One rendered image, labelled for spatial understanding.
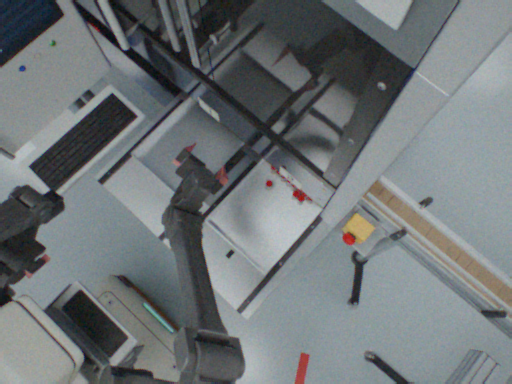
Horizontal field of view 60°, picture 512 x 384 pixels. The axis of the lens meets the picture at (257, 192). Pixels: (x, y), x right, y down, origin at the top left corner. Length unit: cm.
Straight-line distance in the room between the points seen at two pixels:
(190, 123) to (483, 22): 120
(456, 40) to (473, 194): 213
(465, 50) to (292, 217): 101
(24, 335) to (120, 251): 141
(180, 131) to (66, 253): 118
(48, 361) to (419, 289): 185
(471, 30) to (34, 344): 95
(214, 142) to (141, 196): 31
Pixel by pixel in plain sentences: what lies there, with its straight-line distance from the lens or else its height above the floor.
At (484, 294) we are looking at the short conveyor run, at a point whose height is 93.
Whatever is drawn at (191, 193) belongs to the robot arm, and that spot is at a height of 135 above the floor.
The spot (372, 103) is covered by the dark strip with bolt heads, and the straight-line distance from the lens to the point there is 75.
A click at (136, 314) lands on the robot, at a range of 210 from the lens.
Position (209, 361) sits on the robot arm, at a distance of 74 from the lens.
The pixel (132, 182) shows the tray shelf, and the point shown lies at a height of 88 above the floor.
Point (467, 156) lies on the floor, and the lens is 272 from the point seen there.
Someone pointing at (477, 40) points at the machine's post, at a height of 190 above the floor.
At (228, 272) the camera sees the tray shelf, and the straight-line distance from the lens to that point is 144.
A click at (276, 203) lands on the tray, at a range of 148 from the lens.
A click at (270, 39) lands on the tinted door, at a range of 85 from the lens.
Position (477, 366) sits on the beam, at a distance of 196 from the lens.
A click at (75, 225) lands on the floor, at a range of 254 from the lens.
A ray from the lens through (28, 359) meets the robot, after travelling 106.
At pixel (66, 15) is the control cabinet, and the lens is 155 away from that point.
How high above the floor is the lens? 232
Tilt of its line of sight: 75 degrees down
